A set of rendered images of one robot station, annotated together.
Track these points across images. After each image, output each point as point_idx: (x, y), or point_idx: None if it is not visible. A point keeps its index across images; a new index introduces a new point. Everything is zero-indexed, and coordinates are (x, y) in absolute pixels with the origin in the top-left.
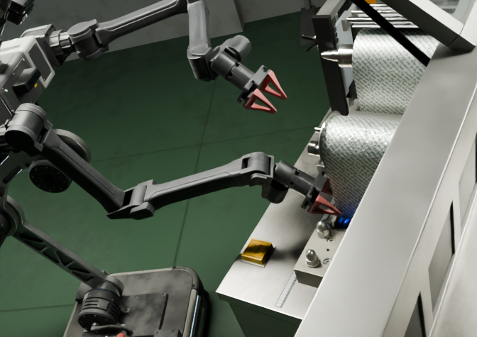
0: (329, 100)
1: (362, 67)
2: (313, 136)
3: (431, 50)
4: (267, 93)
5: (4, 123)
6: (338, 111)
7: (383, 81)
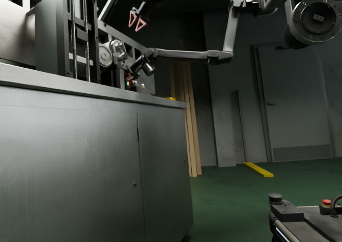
0: (98, 41)
1: None
2: (107, 85)
3: None
4: (136, 21)
5: None
6: (111, 39)
7: None
